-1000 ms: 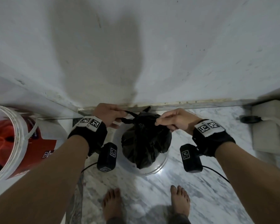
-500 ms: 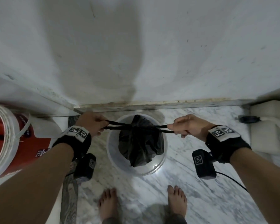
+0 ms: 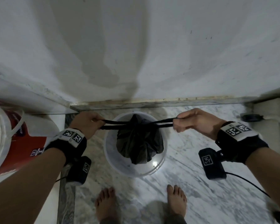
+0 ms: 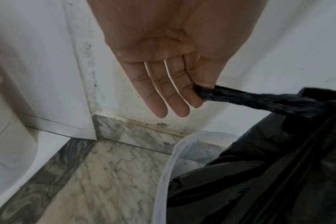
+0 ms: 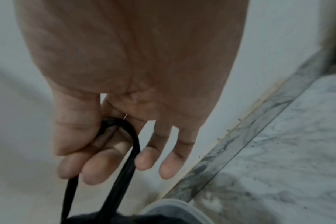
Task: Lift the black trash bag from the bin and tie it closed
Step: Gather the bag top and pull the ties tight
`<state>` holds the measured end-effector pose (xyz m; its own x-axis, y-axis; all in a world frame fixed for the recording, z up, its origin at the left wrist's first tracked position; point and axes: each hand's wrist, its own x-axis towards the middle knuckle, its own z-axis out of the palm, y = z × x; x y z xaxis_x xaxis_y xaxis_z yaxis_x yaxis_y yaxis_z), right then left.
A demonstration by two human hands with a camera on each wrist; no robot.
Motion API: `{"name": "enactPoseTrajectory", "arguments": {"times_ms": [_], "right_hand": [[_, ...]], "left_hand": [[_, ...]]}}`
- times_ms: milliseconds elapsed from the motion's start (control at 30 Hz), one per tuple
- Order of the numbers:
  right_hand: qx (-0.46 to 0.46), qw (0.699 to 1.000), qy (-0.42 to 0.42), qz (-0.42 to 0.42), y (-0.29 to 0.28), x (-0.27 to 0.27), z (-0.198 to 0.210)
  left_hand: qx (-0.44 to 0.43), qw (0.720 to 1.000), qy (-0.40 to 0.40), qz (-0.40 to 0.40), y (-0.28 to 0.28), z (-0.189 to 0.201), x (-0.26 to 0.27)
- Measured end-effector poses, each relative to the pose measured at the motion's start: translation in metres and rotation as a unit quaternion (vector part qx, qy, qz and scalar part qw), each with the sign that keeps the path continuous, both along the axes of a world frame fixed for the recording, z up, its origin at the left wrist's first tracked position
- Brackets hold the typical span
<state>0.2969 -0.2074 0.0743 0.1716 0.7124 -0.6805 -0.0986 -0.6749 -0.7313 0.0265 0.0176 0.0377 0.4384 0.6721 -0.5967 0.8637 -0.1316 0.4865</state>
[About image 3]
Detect person's left hand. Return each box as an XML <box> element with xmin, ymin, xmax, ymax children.
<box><xmin>70</xmin><ymin>111</ymin><xmax>106</xmax><ymax>140</ymax></box>

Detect person's right hand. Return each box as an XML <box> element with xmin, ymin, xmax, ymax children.
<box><xmin>172</xmin><ymin>108</ymin><xmax>227</xmax><ymax>141</ymax></box>

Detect white plastic bin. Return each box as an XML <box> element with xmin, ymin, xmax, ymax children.
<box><xmin>103</xmin><ymin>111</ymin><xmax>168</xmax><ymax>178</ymax></box>

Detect black garbage bag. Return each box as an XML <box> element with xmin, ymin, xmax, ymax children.
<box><xmin>99</xmin><ymin>114</ymin><xmax>180</xmax><ymax>165</ymax></box>

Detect person's left forearm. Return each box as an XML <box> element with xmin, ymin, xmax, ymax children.
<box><xmin>0</xmin><ymin>148</ymin><xmax>67</xmax><ymax>224</ymax></box>

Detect person's right forearm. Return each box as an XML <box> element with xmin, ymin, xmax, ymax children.
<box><xmin>245</xmin><ymin>147</ymin><xmax>280</xmax><ymax>218</ymax></box>

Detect person's right foot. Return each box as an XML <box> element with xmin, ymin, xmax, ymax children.
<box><xmin>166</xmin><ymin>184</ymin><xmax>188</xmax><ymax>218</ymax></box>

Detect person's foot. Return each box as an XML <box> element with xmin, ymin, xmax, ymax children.
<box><xmin>94</xmin><ymin>187</ymin><xmax>119</xmax><ymax>222</ymax></box>
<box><xmin>166</xmin><ymin>184</ymin><xmax>188</xmax><ymax>218</ymax></box>

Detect person's left foot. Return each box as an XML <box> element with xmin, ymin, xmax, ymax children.
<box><xmin>94</xmin><ymin>187</ymin><xmax>119</xmax><ymax>222</ymax></box>

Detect person's grey trousers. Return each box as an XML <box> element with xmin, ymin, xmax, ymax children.
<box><xmin>99</xmin><ymin>213</ymin><xmax>188</xmax><ymax>224</ymax></box>

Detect black caster wheel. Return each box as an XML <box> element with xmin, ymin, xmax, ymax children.
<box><xmin>241</xmin><ymin>114</ymin><xmax>264</xmax><ymax>124</ymax></box>

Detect red and white plastic bucket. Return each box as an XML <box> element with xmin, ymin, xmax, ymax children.
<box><xmin>0</xmin><ymin>101</ymin><xmax>54</xmax><ymax>180</ymax></box>

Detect cream plastic appliance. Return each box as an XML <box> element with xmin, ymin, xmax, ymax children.
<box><xmin>253</xmin><ymin>98</ymin><xmax>280</xmax><ymax>152</ymax></box>

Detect black left wrist strap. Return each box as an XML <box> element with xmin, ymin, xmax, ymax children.
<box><xmin>44</xmin><ymin>128</ymin><xmax>87</xmax><ymax>166</ymax></box>

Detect black wrist strap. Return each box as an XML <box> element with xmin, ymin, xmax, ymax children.
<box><xmin>215</xmin><ymin>121</ymin><xmax>269</xmax><ymax>164</ymax></box>
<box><xmin>44</xmin><ymin>128</ymin><xmax>87</xmax><ymax>166</ymax></box>

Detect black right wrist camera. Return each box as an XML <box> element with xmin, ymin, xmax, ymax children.
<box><xmin>198</xmin><ymin>148</ymin><xmax>227</xmax><ymax>181</ymax></box>

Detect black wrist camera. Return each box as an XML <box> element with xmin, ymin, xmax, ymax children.
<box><xmin>198</xmin><ymin>148</ymin><xmax>227</xmax><ymax>181</ymax></box>
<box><xmin>66</xmin><ymin>156</ymin><xmax>92</xmax><ymax>186</ymax></box>

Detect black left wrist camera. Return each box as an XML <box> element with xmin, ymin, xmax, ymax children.
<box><xmin>66</xmin><ymin>156</ymin><xmax>92</xmax><ymax>186</ymax></box>

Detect black right wrist strap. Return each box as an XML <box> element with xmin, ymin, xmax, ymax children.
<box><xmin>215</xmin><ymin>121</ymin><xmax>269</xmax><ymax>164</ymax></box>

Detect black right camera cable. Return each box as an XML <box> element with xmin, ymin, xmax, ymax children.
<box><xmin>225</xmin><ymin>172</ymin><xmax>280</xmax><ymax>224</ymax></box>

